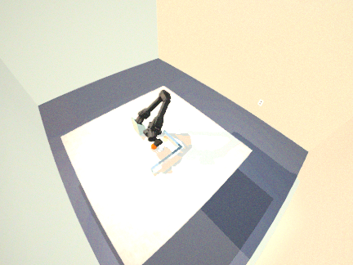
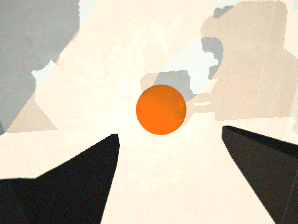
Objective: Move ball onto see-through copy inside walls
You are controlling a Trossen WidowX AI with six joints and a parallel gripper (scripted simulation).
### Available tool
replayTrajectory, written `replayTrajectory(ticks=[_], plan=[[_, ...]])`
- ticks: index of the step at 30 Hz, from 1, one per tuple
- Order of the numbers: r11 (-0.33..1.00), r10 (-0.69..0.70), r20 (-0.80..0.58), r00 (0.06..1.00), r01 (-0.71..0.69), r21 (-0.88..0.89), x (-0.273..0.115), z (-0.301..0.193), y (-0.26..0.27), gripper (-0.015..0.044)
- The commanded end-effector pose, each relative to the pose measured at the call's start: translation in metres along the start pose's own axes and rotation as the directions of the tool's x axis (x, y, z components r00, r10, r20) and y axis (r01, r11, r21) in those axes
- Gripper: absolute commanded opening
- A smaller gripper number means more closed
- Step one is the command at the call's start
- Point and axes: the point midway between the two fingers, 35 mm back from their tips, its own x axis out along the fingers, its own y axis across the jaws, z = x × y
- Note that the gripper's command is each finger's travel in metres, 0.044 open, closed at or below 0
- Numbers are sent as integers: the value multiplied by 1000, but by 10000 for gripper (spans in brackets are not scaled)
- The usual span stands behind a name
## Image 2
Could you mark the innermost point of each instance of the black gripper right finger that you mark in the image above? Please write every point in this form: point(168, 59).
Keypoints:
point(270, 167)

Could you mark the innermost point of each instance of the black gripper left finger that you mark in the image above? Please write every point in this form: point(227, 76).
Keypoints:
point(74, 192)

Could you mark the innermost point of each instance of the orange ball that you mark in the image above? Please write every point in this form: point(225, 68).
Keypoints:
point(161, 109)

